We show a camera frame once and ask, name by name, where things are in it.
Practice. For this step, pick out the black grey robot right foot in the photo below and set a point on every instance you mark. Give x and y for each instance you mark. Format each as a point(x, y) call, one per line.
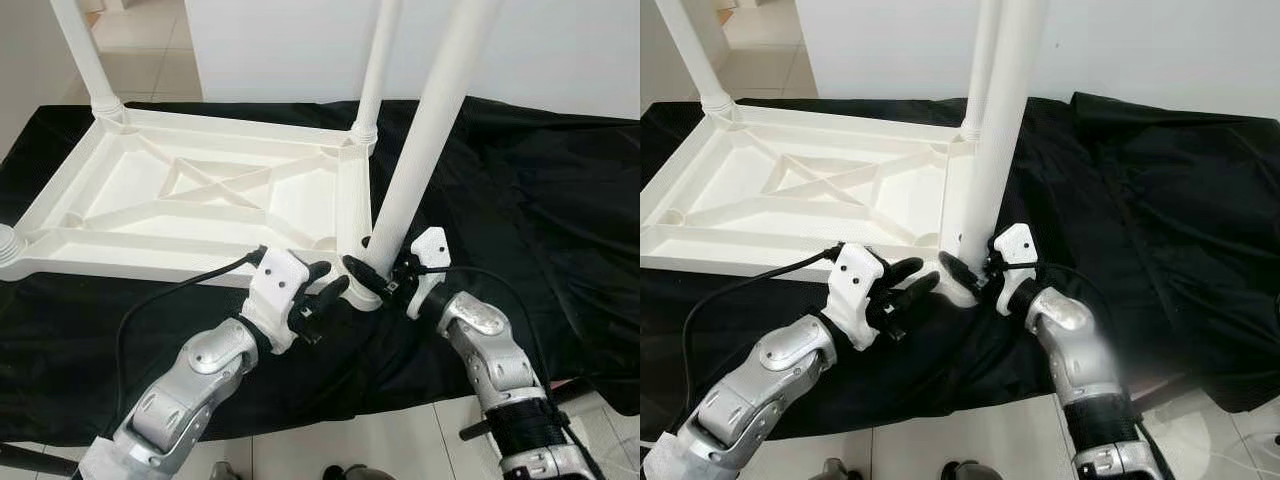
point(950, 471)
point(334, 472)

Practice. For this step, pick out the pink object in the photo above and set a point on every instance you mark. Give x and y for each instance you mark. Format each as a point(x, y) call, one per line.
point(572, 381)

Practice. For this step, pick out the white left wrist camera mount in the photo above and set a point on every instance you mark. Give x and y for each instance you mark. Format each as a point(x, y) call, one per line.
point(858, 285)
point(275, 290)

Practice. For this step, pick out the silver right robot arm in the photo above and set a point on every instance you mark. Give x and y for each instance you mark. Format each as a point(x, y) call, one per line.
point(1085, 360)
point(500, 360)

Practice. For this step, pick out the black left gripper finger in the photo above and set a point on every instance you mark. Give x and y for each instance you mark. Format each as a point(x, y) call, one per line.
point(915, 291)
point(330, 293)
point(905, 269)
point(318, 271)

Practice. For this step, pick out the grey robot left leg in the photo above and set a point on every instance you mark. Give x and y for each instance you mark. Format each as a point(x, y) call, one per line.
point(835, 470)
point(225, 471)

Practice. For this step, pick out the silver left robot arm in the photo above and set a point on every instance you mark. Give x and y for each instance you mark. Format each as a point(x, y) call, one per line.
point(170, 390)
point(750, 385)

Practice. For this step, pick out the grey robot leg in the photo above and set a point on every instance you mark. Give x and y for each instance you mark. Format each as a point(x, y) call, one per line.
point(360, 472)
point(225, 471)
point(976, 471)
point(835, 470)

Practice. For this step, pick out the black cloth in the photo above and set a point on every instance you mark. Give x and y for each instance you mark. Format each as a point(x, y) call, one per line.
point(1170, 240)
point(560, 240)

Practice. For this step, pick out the white plastic table leg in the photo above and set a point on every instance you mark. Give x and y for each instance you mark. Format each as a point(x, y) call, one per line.
point(1010, 130)
point(430, 130)
point(695, 50)
point(85, 50)
point(982, 60)
point(8, 245)
point(378, 60)

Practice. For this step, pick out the white plastic table top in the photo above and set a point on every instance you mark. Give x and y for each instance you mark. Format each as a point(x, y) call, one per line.
point(130, 190)
point(730, 190)

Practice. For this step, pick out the grey robot right leg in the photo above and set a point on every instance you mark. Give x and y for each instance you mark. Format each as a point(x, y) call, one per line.
point(976, 471)
point(360, 472)

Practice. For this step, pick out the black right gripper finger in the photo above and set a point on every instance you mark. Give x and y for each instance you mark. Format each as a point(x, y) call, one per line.
point(960, 270)
point(366, 274)

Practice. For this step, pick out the white round floor base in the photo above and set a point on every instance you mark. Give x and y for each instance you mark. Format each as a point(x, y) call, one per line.
point(1200, 445)

